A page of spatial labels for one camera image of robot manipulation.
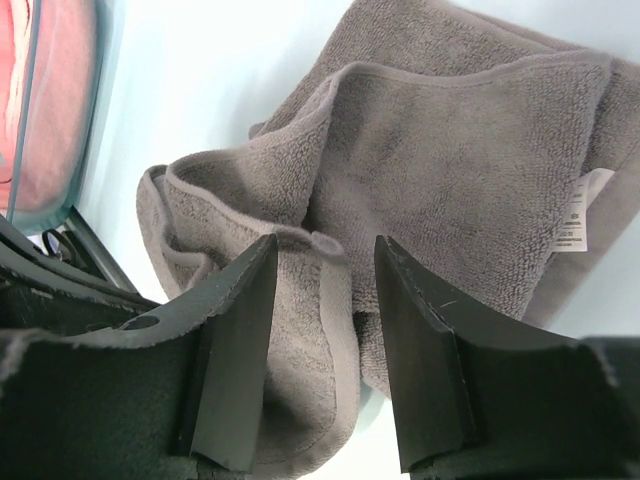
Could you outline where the teal plastic tray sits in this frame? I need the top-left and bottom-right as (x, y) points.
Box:
(7, 0), (126, 236)

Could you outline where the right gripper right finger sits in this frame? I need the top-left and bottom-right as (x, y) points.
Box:
(375, 236), (639, 479)

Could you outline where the pink striped towel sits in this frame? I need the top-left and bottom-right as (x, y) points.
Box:
(0, 0), (101, 216)

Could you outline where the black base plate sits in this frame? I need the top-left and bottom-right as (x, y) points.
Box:
(1, 219), (158, 337)

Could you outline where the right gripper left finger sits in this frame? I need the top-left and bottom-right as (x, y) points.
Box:
(1, 235), (278, 479)

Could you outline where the grey terry towel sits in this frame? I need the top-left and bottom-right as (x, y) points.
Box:
(136, 1), (639, 479)

